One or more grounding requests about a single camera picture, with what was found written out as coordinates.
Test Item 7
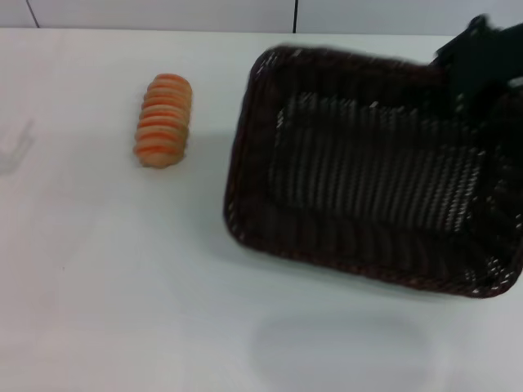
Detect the orange striped bread roll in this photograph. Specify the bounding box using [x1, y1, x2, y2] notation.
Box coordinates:
[132, 73, 194, 170]

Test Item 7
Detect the dark brown wicker basket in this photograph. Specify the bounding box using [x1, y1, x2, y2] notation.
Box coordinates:
[222, 44, 523, 301]

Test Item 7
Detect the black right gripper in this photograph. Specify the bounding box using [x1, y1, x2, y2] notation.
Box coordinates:
[432, 14, 523, 114]

